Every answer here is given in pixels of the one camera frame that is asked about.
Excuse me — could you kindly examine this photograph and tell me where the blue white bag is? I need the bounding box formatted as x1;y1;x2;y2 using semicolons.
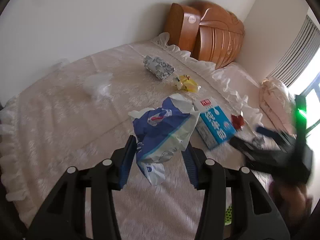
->
128;93;200;186

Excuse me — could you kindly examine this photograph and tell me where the window with dark frame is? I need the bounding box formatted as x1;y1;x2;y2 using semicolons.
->
289;73;319;135

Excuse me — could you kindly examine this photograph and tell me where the blue white milk carton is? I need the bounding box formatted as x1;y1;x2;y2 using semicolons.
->
193;97;236;150

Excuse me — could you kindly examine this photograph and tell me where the white lace bed cover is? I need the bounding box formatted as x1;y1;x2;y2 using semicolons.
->
1;34;272;239

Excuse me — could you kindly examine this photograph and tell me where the yellow snack wrapper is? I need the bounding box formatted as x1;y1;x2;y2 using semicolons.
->
173;74;200;93

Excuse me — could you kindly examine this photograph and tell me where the green plastic waste basket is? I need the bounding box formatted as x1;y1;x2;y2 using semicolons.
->
224;205;232;226

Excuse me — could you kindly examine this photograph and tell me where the red small wrapper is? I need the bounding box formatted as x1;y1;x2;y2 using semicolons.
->
231;115;245;131

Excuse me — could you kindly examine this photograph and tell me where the person's right hand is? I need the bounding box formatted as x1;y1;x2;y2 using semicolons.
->
269;180;312;227

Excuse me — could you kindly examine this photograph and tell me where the brown wooden headboard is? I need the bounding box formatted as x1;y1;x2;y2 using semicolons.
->
164;1;245;69

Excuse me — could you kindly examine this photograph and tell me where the clear plastic bag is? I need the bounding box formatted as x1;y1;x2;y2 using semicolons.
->
83;73;113;101

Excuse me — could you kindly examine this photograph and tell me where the white window curtain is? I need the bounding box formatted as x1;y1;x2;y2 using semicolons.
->
267;15;319;87

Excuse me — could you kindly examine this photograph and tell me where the grey patterned tissue pack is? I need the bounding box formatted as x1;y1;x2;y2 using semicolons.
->
143;55;175;80

